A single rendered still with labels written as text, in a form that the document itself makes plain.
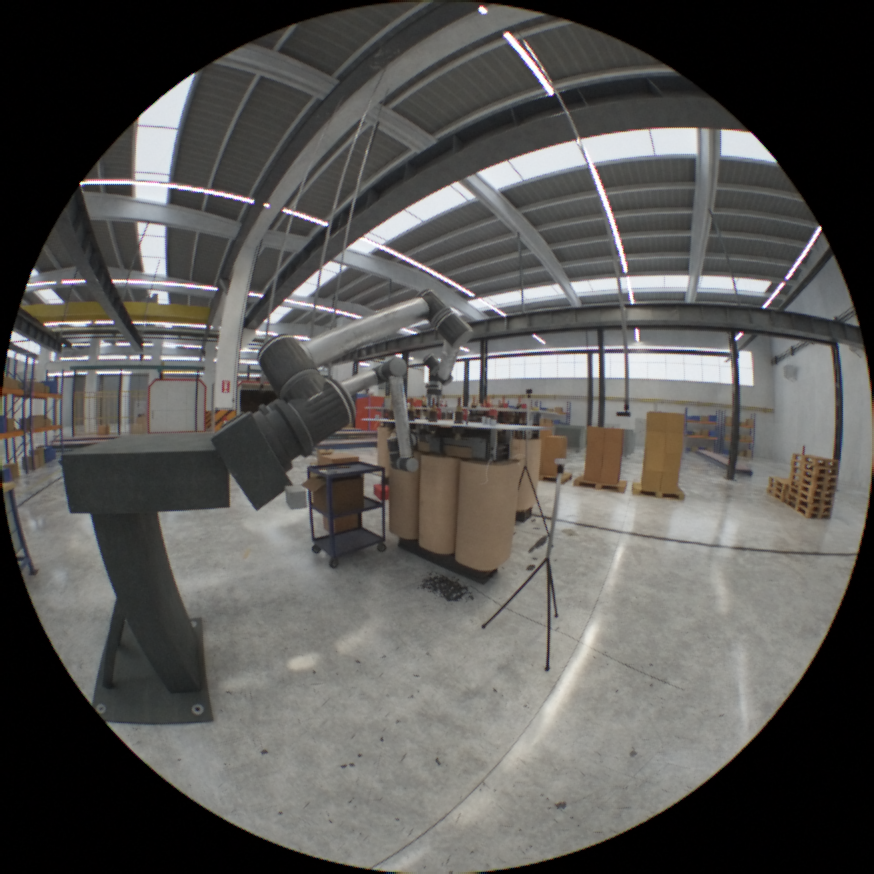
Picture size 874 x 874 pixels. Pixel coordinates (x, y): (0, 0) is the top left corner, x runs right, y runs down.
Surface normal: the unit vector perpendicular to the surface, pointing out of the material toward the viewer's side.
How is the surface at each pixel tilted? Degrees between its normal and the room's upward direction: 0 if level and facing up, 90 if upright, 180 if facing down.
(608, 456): 90
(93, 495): 90
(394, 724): 0
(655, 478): 90
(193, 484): 90
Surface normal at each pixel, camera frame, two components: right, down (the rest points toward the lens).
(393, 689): 0.04, -1.00
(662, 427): -0.61, 0.04
